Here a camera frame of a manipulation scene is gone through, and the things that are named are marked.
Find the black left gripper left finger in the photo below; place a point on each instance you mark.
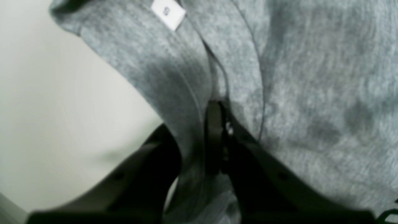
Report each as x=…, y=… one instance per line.
x=133, y=193

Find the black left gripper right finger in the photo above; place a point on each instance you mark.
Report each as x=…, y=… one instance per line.
x=267, y=192

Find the grey T-shirt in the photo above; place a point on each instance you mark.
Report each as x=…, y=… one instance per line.
x=313, y=81

